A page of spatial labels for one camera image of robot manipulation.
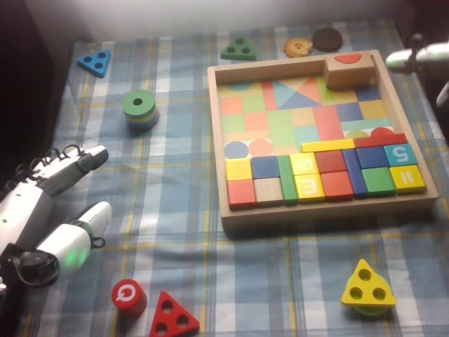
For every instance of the tan flower-shaped toy biscuit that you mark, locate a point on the tan flower-shaped toy biscuit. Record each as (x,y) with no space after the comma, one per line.
(298,48)

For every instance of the natural wooden arch block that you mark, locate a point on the natural wooden arch block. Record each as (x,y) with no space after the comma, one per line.
(349,77)

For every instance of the red half-cylinder block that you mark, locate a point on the red half-cylinder block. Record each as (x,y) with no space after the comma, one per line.
(347,59)

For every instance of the red cylinder with white print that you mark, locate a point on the red cylinder with white print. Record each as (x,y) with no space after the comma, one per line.
(128,302)

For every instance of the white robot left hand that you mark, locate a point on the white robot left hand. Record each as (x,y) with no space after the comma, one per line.
(24,210)

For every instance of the blue plaid tablecloth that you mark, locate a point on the blue plaid tablecloth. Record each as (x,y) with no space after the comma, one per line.
(245,281)

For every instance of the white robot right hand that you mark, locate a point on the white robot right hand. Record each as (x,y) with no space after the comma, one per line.
(435,56)

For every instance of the red triangle with holes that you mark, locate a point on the red triangle with holes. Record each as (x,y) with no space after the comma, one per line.
(172,317)

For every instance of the green triangle with holes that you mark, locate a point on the green triangle with holes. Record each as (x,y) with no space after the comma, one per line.
(238,52)

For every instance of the dark brown round toy biscuit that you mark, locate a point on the dark brown round toy biscuit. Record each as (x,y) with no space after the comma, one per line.
(327,39)

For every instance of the white backdrop board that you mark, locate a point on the white backdrop board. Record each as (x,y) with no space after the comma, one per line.
(210,14)

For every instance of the blue triangle with holes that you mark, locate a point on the blue triangle with holes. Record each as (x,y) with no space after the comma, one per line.
(94,65)

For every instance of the wooden tray with printed base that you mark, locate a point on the wooden tray with printed base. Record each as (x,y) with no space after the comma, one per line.
(326,219)

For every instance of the yellow triangle with holes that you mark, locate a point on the yellow triangle with holes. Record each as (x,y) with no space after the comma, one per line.
(366,286)

